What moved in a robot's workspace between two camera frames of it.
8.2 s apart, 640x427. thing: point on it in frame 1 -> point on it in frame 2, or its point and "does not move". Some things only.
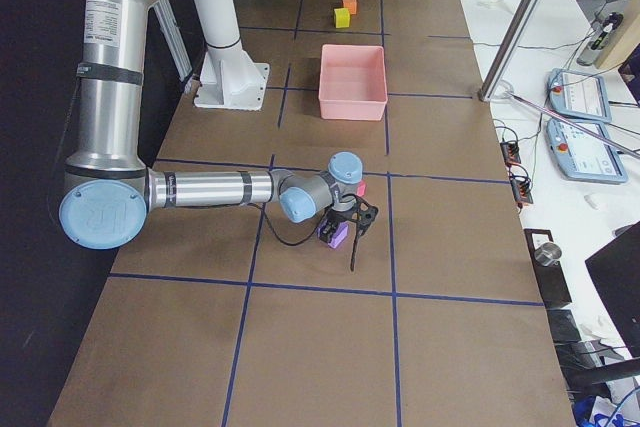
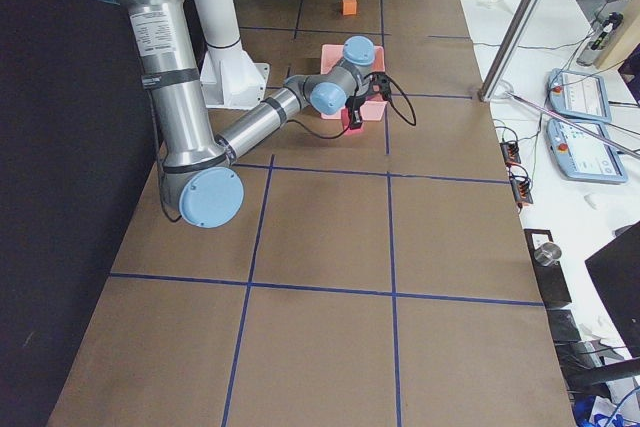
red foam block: [361, 188] -> [345, 115]
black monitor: [617, 271] does not move
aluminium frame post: [520, 23] does not move
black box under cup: [551, 280] does not move
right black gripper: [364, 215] -> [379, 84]
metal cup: [547, 253] does not move
